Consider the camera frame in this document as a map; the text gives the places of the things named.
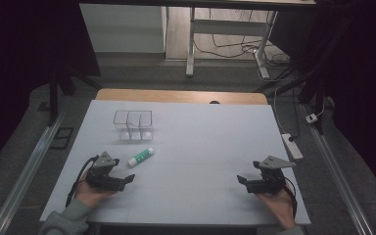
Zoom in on aluminium floor rail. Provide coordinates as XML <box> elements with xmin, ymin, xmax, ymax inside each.
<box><xmin>0</xmin><ymin>109</ymin><xmax>67</xmax><ymax>235</ymax></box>
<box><xmin>300</xmin><ymin>103</ymin><xmax>376</xmax><ymax>235</ymax></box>

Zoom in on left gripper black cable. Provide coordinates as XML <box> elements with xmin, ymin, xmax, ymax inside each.
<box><xmin>65</xmin><ymin>155</ymin><xmax>100</xmax><ymax>209</ymax></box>

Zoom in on white power strip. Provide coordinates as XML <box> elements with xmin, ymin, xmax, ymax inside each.
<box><xmin>280</xmin><ymin>132</ymin><xmax>305</xmax><ymax>162</ymax></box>

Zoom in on white cabinet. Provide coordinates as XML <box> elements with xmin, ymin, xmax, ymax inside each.
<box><xmin>78</xmin><ymin>3</ymin><xmax>168</xmax><ymax>54</ymax></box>

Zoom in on white desk frame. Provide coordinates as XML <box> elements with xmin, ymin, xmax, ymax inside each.
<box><xmin>185</xmin><ymin>5</ymin><xmax>279</xmax><ymax>80</ymax></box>

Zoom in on green and white glue stick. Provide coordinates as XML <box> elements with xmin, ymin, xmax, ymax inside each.
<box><xmin>127</xmin><ymin>147</ymin><xmax>156</xmax><ymax>167</ymax></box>

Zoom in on person's left hand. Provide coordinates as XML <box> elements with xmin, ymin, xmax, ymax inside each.
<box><xmin>73</xmin><ymin>170</ymin><xmax>118</xmax><ymax>210</ymax></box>

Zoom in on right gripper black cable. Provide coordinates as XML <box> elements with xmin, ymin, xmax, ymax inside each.
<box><xmin>283</xmin><ymin>177</ymin><xmax>299</xmax><ymax>220</ymax></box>

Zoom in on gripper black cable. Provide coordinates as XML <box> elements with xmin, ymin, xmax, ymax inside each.
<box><xmin>65</xmin><ymin>155</ymin><xmax>100</xmax><ymax>209</ymax></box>
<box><xmin>283</xmin><ymin>177</ymin><xmax>299</xmax><ymax>220</ymax></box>

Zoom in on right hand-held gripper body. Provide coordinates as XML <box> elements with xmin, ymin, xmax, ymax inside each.
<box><xmin>246</xmin><ymin>155</ymin><xmax>298</xmax><ymax>196</ymax></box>

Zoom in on white table cover board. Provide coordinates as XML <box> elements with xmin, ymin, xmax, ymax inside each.
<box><xmin>39</xmin><ymin>99</ymin><xmax>311</xmax><ymax>227</ymax></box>

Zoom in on black floor cables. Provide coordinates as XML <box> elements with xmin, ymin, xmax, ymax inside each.
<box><xmin>192</xmin><ymin>8</ymin><xmax>292</xmax><ymax>67</ymax></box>

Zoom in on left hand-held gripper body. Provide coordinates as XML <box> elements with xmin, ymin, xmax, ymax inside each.
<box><xmin>85</xmin><ymin>151</ymin><xmax>127</xmax><ymax>193</ymax></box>

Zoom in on wooden table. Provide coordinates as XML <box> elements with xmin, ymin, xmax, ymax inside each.
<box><xmin>95</xmin><ymin>88</ymin><xmax>269</xmax><ymax>106</ymax></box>

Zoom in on clear plastic organizer box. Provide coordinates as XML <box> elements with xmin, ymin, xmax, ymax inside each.
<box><xmin>113</xmin><ymin>110</ymin><xmax>155</xmax><ymax>142</ymax></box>

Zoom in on person's right hand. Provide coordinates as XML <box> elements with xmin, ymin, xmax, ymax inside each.
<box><xmin>255</xmin><ymin>185</ymin><xmax>297</xmax><ymax>230</ymax></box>

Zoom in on black floor bracket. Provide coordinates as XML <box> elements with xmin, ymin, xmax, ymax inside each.
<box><xmin>49</xmin><ymin>126</ymin><xmax>75</xmax><ymax>151</ymax></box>

